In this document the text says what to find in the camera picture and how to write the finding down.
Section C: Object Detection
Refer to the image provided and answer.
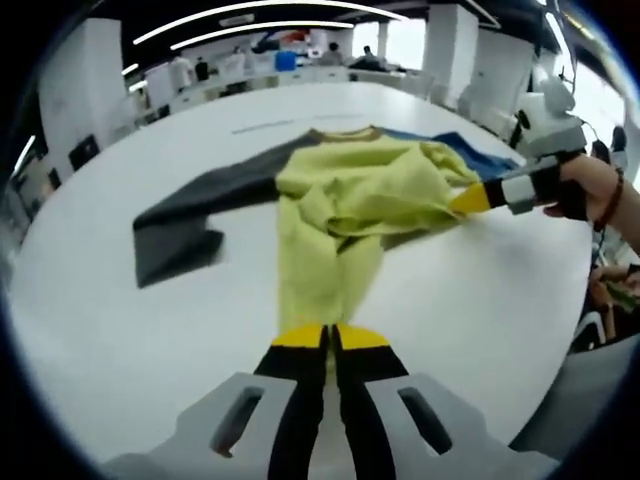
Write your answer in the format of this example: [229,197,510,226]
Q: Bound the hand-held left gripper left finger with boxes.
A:
[102,322,332,480]

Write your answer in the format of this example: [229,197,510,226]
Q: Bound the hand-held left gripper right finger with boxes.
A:
[332,322,561,480]

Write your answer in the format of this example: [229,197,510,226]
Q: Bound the yellow grey blue garment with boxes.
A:
[131,124,527,381]

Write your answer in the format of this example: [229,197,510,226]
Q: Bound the person's right hand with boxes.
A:
[543,152,621,223]

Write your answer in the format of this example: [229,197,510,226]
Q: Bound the narrow white pillar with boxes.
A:
[421,3,480,109]

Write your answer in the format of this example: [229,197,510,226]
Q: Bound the grey mat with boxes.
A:
[508,338,640,462]

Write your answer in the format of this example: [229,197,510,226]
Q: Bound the long white counter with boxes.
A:
[144,61,432,117]

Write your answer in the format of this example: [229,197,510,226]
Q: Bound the long ceiling light strip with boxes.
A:
[131,0,412,47]

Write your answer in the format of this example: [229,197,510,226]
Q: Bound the black monitor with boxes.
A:
[67,134,99,172]

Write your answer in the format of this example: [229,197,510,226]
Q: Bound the wide white pillar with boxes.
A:
[36,19,127,167]

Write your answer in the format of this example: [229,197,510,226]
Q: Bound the brown bead bracelet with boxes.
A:
[593,168,627,233]

